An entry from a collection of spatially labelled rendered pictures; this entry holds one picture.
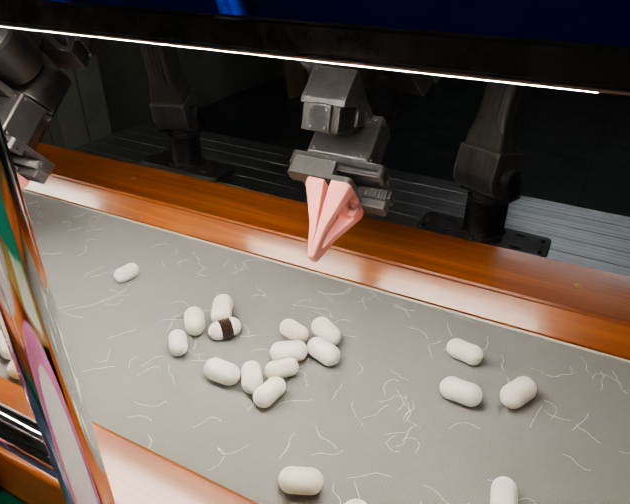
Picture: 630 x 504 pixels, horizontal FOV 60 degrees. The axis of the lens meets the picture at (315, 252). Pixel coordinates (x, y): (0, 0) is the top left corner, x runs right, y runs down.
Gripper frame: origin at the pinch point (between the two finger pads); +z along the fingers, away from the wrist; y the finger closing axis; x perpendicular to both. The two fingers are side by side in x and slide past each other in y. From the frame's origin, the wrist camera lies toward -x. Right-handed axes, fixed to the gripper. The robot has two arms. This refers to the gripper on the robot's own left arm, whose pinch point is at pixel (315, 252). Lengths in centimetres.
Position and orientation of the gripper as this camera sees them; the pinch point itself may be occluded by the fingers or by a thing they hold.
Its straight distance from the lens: 54.6
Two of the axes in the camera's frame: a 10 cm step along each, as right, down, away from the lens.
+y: 8.9, 2.3, -3.9
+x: 3.0, 3.6, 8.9
